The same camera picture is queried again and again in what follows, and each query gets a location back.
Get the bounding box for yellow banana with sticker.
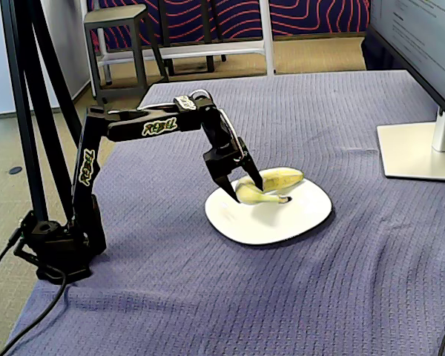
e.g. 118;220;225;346
235;167;306;205

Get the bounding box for white rounded square plate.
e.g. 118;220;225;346
204;173;334;246

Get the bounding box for black metal furniture legs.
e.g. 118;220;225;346
157;0;228;77

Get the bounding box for purple-grey woven tablecloth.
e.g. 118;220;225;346
5;69;445;356

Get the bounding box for silver monitor stand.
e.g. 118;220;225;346
376;106;445;182

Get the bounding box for blue panel with red lines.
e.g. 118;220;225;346
87;0;371;52

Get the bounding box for grey metal stool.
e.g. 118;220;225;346
83;3;170;119

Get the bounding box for black tripod stand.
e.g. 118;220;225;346
0;0;82;223

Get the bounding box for computer monitor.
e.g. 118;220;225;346
366;0;445;127

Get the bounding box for white gripper motor wire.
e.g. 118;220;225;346
217;107;245;162

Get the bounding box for white metal table frame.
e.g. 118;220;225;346
94;0;276;88

